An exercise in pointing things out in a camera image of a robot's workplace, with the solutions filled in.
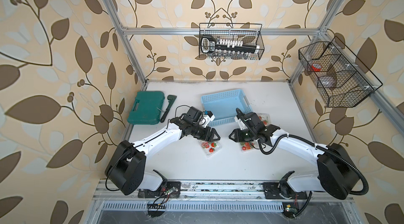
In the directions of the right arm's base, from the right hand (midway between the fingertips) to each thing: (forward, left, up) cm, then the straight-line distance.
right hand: (231, 136), depth 85 cm
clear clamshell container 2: (-3, -6, -4) cm, 8 cm away
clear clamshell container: (+13, -23, -3) cm, 27 cm away
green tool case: (+22, +51, -1) cm, 55 cm away
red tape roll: (+25, -45, +26) cm, 58 cm away
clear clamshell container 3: (-5, +14, -6) cm, 16 cm away
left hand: (-2, +10, +6) cm, 12 cm away
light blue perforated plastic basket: (+26, +1, -6) cm, 27 cm away
